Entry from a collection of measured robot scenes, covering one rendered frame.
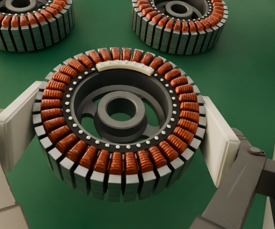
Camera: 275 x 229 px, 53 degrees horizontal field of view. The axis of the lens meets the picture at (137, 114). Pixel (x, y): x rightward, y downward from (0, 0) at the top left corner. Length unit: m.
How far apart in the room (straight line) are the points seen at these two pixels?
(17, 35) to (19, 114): 0.15
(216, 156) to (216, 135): 0.01
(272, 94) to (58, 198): 0.24
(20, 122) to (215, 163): 0.11
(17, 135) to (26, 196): 0.08
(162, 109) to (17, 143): 0.10
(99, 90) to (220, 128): 0.10
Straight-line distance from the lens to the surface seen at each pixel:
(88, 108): 0.20
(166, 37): 0.31
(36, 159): 0.24
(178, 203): 0.23
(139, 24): 0.32
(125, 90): 0.21
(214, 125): 0.17
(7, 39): 0.31
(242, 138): 0.17
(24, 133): 0.17
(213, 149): 0.16
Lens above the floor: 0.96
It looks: 53 degrees down
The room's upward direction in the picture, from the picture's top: 9 degrees clockwise
